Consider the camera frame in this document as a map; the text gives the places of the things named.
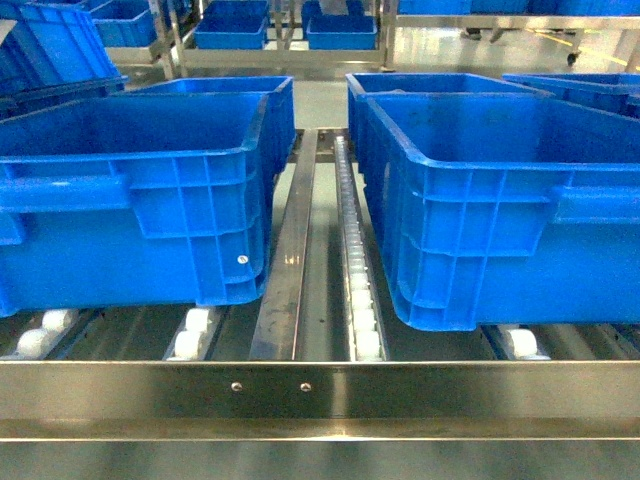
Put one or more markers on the blue bin front left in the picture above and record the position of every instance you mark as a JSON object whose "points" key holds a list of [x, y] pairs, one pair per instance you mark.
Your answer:
{"points": [[136, 200]]}

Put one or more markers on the tilted blue bin far left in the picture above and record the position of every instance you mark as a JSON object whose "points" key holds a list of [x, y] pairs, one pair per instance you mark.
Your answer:
{"points": [[51, 55]]}

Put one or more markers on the blue bin front right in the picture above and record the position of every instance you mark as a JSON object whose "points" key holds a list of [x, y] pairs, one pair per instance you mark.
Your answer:
{"points": [[496, 209]]}

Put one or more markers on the blue bin rear right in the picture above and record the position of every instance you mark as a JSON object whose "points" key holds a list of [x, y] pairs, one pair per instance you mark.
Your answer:
{"points": [[360, 86]]}

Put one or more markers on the small blue tray left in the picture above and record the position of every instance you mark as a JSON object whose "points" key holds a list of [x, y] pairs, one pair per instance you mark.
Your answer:
{"points": [[233, 25]]}

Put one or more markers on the stainless steel roller shelf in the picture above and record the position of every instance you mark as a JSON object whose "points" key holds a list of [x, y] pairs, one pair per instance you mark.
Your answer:
{"points": [[277, 395]]}

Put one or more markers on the small blue tray right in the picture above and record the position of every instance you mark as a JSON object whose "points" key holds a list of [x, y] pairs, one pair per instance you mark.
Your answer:
{"points": [[354, 31]]}

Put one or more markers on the blue bin far right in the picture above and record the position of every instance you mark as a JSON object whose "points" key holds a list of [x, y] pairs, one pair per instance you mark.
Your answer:
{"points": [[612, 92]]}

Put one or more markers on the small blue tray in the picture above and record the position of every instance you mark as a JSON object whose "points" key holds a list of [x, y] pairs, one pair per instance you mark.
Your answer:
{"points": [[354, 31], [233, 25]]}

